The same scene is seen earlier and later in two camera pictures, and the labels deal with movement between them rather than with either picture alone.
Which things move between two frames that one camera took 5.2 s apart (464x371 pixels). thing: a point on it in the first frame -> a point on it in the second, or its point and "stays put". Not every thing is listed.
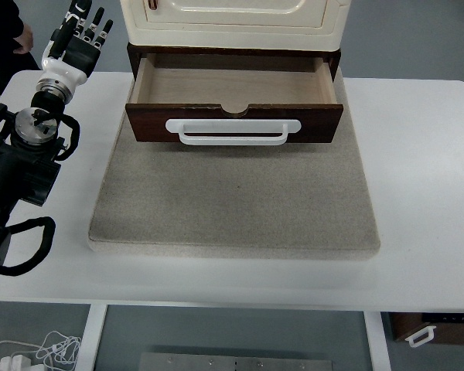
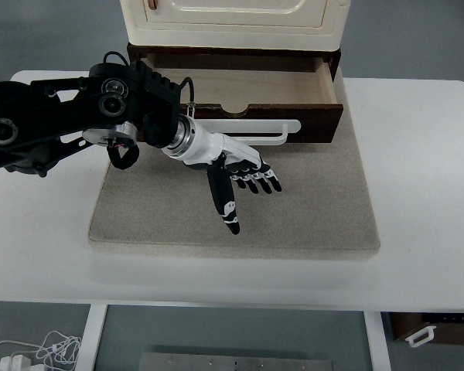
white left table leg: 91,337 stays put
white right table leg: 377,341 stays put
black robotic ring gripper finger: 103,35 -> 250,182
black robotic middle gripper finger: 90,30 -> 260,178
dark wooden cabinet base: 232,57 stays put
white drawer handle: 182,125 stays put
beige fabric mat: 239,201 stays put
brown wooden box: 461,328 stays put
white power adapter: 16,362 stays put
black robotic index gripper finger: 78,9 -> 273,178
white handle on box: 428,329 stays put
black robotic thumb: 61,38 -> 222,191
